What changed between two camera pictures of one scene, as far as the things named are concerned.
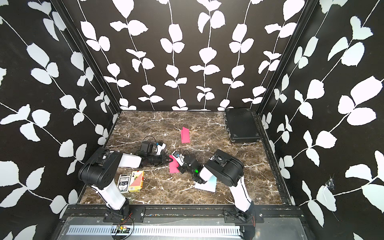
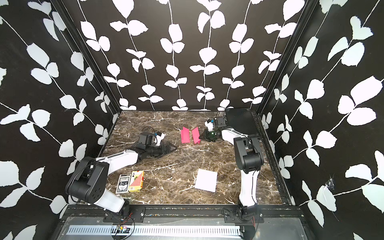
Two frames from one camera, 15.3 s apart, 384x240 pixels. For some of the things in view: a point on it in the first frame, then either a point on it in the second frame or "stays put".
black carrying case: (242, 125) stays put
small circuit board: (120, 229) stays put
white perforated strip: (155, 230) stays put
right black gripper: (181, 169) -> (206, 135)
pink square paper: (185, 135) stays put
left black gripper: (161, 160) -> (167, 151)
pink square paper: (173, 165) -> (196, 136)
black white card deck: (124, 182) stays put
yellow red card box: (136, 182) stays put
